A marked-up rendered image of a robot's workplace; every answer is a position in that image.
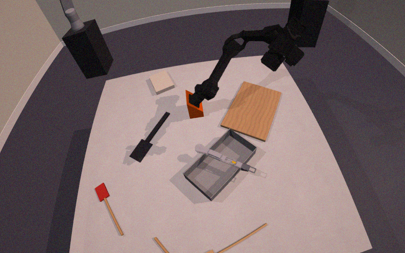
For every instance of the red spatula with wooden handle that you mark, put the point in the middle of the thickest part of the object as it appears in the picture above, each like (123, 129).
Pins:
(102, 193)

